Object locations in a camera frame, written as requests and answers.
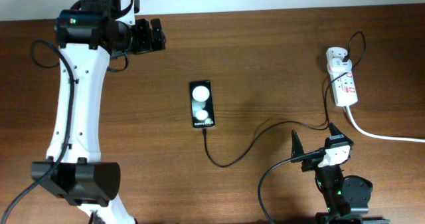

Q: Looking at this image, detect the white power strip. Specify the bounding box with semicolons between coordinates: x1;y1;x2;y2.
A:
326;47;358;107

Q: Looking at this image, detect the white charger plug adapter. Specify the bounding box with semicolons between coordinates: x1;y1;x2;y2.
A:
327;58;353;74

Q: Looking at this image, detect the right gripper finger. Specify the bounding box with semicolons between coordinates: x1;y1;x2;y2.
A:
329;122;345;138
291;130;305;163

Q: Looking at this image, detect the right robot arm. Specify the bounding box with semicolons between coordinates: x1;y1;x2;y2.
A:
291;124;390;224

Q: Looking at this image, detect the black charging cable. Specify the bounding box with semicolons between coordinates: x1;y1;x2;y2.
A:
202;31;367;168

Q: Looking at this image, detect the white power strip cord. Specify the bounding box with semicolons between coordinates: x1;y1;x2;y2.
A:
343;105;425;144

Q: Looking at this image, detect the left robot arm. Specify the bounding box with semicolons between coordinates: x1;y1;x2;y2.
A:
31;0;166;223

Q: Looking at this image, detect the black smartphone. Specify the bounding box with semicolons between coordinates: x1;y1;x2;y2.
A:
189;80;216;129

